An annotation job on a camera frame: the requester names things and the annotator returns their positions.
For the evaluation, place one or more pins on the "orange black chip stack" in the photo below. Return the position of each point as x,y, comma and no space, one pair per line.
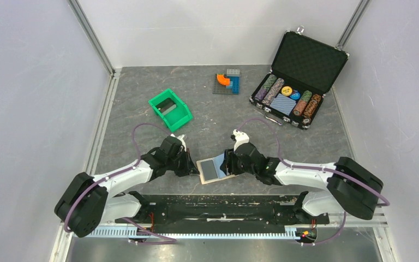
310,108

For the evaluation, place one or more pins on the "blue lego bricks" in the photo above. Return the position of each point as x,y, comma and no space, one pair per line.
234,85

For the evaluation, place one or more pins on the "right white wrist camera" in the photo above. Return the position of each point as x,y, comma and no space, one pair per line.
239,138

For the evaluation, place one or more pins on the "pink grey chip stack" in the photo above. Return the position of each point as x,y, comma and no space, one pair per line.
273,91

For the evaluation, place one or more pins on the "purple green chip stack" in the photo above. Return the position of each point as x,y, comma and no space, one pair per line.
265,87

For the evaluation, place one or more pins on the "beige leather card holder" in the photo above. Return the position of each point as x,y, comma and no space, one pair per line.
218,162

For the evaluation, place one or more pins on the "black poker chip case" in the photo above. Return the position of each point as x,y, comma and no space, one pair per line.
305,64

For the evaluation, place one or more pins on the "orange curved lego piece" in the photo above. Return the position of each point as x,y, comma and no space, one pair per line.
223,80

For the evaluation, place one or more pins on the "green red chip stack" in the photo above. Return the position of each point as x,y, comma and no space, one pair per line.
302,103

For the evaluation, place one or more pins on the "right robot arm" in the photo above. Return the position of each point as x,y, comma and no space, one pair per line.
344,186

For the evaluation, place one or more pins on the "grey card in holder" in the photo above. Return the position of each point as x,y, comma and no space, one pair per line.
208,170

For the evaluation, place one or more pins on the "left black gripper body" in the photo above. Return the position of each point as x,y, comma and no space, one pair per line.
180,164

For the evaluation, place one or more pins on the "yellow dealer chip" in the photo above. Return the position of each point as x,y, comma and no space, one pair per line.
287,91

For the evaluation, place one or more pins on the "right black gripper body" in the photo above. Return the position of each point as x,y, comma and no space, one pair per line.
234,166

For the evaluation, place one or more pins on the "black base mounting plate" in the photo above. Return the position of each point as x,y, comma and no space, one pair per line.
223,213

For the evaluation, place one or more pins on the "blue dealer chip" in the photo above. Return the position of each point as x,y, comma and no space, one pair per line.
295,95

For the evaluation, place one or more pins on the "grey lego brick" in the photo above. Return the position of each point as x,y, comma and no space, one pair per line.
233,73

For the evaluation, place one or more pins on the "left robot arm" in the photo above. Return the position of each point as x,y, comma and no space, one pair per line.
92,200

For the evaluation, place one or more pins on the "dark card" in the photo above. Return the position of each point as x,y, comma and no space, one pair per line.
166,106

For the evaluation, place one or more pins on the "blue playing card deck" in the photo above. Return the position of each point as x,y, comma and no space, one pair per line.
283,104

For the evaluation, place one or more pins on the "green plastic bin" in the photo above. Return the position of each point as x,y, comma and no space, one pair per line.
178,117

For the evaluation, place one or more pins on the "white slotted cable duct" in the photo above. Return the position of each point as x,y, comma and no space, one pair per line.
131,232

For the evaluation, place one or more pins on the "grey lego baseplate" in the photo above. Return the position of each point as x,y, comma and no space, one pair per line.
220,89

